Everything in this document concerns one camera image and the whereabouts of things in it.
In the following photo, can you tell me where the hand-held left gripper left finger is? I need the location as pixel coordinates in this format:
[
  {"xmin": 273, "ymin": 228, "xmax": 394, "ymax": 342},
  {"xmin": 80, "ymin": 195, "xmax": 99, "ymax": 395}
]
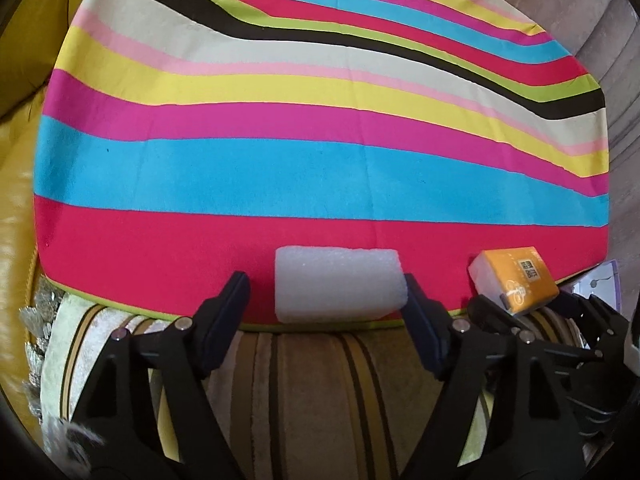
[{"xmin": 75, "ymin": 270, "xmax": 251, "ymax": 480}]

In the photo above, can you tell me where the purple cardboard box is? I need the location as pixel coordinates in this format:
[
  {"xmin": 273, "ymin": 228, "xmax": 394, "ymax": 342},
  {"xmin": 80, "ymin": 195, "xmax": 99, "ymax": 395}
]
[{"xmin": 560, "ymin": 259, "xmax": 626, "ymax": 321}]

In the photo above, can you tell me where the white foam block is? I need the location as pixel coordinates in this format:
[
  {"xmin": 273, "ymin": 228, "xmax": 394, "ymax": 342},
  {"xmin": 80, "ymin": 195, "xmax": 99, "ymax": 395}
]
[{"xmin": 274, "ymin": 246, "xmax": 406, "ymax": 324}]

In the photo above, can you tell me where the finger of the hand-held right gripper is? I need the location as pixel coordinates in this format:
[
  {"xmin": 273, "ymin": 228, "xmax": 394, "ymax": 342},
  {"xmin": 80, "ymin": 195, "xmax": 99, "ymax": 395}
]
[
  {"xmin": 467, "ymin": 295, "xmax": 531, "ymax": 342},
  {"xmin": 552, "ymin": 290, "xmax": 631, "ymax": 357}
]

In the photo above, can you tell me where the orange box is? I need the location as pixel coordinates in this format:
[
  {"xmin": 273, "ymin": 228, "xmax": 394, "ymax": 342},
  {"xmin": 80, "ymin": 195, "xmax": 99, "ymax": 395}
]
[{"xmin": 467, "ymin": 246, "xmax": 561, "ymax": 317}]

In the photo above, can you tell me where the silver fringe trim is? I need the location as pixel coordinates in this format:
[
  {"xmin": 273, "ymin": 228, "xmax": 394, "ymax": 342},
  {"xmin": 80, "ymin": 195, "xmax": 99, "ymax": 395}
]
[{"xmin": 19, "ymin": 275, "xmax": 63, "ymax": 421}]

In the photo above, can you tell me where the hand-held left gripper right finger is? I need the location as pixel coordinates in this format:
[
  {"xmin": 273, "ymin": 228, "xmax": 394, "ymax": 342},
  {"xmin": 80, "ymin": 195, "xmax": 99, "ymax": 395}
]
[{"xmin": 400, "ymin": 272, "xmax": 586, "ymax": 480}]

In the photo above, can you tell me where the colourful striped cloth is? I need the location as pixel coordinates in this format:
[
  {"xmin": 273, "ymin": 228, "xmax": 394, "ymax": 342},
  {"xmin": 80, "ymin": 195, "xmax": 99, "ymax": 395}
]
[{"xmin": 32, "ymin": 0, "xmax": 611, "ymax": 333}]

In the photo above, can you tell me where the gold striped velvet cushion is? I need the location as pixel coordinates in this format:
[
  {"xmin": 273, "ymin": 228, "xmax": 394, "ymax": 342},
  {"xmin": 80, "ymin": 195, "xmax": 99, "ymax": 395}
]
[{"xmin": 40, "ymin": 292, "xmax": 596, "ymax": 480}]

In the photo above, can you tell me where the yellow leather sofa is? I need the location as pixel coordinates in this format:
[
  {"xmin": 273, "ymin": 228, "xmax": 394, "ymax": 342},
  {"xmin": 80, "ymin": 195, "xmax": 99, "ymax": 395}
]
[{"xmin": 0, "ymin": 0, "xmax": 118, "ymax": 466}]

